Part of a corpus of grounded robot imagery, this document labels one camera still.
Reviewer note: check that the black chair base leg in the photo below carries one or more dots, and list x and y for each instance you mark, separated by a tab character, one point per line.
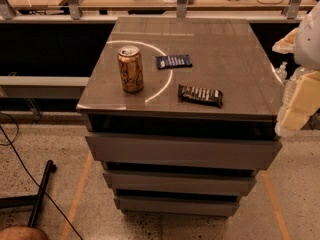
33	201

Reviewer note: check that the gold soda can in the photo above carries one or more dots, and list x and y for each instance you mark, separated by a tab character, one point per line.
131	68

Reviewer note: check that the black chocolate rxbar wrapper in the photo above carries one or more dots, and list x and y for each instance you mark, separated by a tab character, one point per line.
204	96

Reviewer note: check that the grey drawer cabinet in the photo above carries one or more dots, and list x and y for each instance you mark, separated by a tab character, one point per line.
164	155

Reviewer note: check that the blue snack bar wrapper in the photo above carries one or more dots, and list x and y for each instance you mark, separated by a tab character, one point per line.
173	61

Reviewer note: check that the brown round object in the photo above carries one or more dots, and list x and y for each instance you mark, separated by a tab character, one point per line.
22	233

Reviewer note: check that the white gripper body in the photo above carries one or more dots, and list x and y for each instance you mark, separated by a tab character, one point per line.
308	44

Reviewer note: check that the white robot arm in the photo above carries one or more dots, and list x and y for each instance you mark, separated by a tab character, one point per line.
307	42

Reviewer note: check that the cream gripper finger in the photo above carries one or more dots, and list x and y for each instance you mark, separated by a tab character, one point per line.
301	101

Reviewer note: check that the clear sanitizer bottle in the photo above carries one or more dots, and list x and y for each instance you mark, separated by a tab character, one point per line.
281	72

